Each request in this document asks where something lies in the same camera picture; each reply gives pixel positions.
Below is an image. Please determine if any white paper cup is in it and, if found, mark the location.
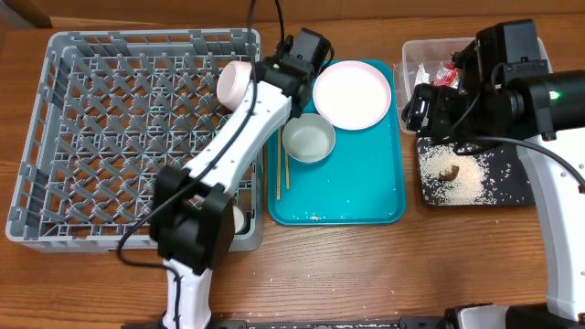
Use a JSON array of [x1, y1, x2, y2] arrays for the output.
[[233, 206, 250, 235]]

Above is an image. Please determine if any teal plastic serving tray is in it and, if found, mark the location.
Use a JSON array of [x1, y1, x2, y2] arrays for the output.
[[267, 59, 406, 226]]

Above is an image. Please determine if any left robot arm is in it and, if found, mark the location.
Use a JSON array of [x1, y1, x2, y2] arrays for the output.
[[149, 28, 331, 328]]

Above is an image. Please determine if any white rice pile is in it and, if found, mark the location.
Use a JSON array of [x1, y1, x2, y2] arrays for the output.
[[418, 143, 527, 207]]

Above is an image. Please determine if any red snack wrapper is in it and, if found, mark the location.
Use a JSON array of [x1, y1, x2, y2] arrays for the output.
[[432, 64, 459, 89]]

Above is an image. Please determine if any left wooden chopstick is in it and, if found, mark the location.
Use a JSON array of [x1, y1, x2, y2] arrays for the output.
[[276, 127, 282, 200]]

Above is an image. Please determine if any grey round bowl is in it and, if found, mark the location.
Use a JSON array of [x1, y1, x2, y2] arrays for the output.
[[282, 113, 336, 164]]

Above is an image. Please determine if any crumpled white wrapper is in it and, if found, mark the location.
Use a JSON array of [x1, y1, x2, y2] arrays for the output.
[[413, 63, 430, 87]]

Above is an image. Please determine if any clear plastic bin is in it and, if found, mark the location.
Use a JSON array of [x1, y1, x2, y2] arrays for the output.
[[400, 22, 553, 136]]

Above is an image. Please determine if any small pink bowl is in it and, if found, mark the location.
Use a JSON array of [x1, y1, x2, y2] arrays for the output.
[[217, 60, 252, 111]]

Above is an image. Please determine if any large white round plate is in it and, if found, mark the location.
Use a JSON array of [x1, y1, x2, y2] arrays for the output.
[[313, 60, 392, 131]]

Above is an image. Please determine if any brown food scrap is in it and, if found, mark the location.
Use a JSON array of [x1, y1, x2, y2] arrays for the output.
[[439, 165, 460, 182]]

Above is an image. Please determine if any grey plastic dish rack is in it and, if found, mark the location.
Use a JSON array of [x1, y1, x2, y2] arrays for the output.
[[5, 28, 261, 252]]

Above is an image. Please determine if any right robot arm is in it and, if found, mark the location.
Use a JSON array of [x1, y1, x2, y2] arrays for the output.
[[401, 19, 584, 328]]

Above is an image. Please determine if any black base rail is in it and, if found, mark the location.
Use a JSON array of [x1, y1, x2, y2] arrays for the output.
[[121, 310, 458, 329]]

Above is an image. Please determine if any right wooden chopstick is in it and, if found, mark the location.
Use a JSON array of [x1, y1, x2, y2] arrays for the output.
[[284, 152, 291, 190]]

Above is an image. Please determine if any wooden chopstick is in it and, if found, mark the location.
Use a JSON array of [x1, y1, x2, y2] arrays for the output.
[[276, 127, 282, 200], [284, 152, 291, 190]]

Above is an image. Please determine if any black plastic tray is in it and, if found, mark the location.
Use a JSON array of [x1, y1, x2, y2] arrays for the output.
[[414, 134, 537, 209]]

